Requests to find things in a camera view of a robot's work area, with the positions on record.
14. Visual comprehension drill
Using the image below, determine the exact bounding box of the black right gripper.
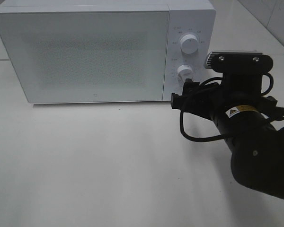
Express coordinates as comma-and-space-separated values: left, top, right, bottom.
170, 79, 277, 121

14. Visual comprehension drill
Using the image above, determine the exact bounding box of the white timer knob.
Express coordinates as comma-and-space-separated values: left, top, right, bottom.
177, 64, 193, 82

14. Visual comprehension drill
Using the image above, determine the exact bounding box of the white microwave door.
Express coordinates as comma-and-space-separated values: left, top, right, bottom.
0, 11, 169, 104

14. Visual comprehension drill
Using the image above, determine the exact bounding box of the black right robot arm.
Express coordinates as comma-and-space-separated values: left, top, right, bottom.
171, 80, 284, 199

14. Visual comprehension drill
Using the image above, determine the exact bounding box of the upper white power knob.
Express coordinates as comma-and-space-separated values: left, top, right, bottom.
180, 34, 199, 54

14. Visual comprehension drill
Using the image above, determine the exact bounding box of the white microwave oven body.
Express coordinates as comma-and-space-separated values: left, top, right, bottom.
0, 0, 216, 104

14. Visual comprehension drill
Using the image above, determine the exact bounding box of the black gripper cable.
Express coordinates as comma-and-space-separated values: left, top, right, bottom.
179, 72, 284, 143

